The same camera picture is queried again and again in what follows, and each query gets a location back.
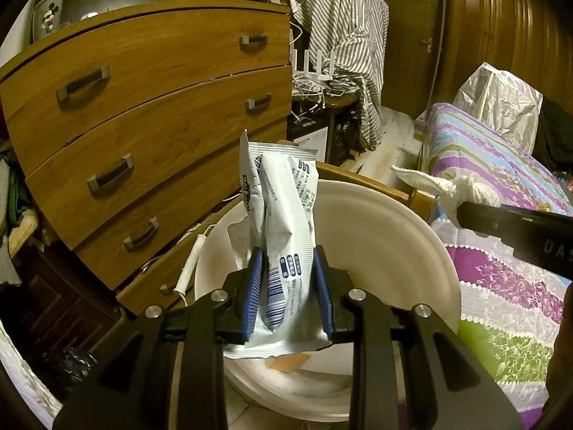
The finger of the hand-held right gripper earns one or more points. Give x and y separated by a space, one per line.
483 217

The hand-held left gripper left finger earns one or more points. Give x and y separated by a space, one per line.
254 295

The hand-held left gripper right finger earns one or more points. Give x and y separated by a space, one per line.
323 295

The white cloth wad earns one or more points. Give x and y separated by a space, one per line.
470 192

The white plastic bucket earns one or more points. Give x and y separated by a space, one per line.
394 251

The white packet with blue print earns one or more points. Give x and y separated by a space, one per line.
286 215

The person's right forearm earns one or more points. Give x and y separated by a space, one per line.
560 349

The dark cloth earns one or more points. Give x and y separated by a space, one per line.
557 134

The crinkled white plastic cover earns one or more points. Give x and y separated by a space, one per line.
497 103

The black plastic bag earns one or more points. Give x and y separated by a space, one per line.
67 365
347 139

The black and white carton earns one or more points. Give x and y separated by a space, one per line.
309 133

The small dark wooden table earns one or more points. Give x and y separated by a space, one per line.
340 101

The narrow striped pale shirt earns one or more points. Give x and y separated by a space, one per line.
378 53

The dark wooden wardrobe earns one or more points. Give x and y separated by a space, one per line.
506 22

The dark wooden door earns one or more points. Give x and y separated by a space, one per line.
407 31

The wooden chest of drawers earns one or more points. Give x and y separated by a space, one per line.
156 98

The white router with antennas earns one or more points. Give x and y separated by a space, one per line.
313 65

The pile of clothes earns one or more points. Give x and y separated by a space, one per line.
13 197

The wide striped grey shirt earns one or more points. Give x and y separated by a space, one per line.
327 9

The grey cup with mouse print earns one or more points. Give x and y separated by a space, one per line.
48 15

